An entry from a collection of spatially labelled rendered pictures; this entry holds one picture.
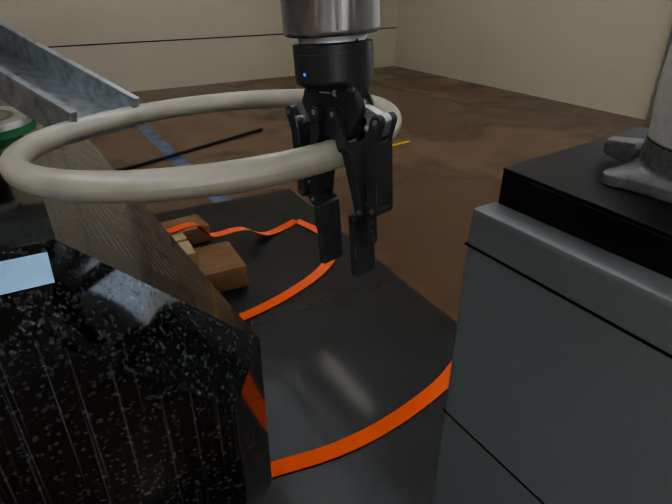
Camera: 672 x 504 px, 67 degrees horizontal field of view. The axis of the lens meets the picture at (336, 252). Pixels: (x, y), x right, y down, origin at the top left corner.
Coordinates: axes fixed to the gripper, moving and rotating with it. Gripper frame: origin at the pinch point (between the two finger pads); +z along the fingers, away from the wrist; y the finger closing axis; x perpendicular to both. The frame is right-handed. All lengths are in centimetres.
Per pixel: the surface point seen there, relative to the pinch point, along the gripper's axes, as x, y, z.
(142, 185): 18.3, 6.1, -10.1
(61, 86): 6, 61, -14
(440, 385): -66, 32, 81
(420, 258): -127, 86, 80
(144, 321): 16.1, 21.5, 11.8
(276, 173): 8.4, -0.3, -9.7
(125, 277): 16.0, 24.5, 6.4
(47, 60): 6, 64, -18
